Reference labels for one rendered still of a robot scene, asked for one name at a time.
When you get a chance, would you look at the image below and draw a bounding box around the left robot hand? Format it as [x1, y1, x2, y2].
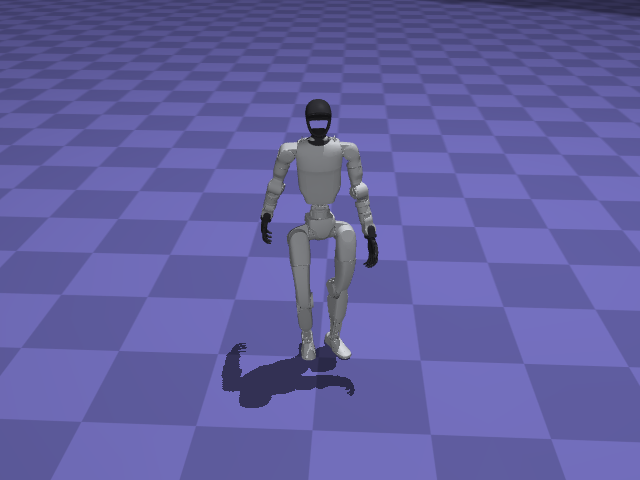
[364, 225, 378, 268]

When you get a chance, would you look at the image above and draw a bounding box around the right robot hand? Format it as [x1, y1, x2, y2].
[260, 213, 272, 244]

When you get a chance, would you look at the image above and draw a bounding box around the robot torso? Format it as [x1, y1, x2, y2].
[296, 135, 343, 240]

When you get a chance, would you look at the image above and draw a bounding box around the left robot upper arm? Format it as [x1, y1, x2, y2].
[340, 142, 368, 200]

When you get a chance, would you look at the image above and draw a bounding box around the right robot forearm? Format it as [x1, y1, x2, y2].
[261, 179, 280, 219]

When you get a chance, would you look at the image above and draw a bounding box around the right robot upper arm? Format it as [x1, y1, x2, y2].
[268, 142, 298, 195]

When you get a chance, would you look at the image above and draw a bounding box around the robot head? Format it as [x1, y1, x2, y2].
[305, 99, 332, 146]

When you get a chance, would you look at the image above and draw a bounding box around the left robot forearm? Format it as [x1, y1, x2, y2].
[355, 184, 376, 236]

